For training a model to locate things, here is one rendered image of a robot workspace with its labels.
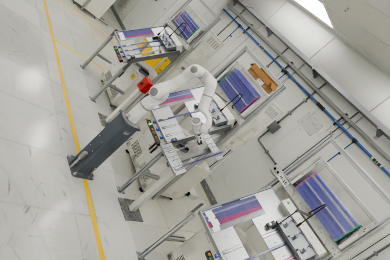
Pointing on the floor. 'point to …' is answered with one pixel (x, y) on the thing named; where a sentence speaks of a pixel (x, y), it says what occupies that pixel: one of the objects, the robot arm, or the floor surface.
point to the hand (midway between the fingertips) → (199, 141)
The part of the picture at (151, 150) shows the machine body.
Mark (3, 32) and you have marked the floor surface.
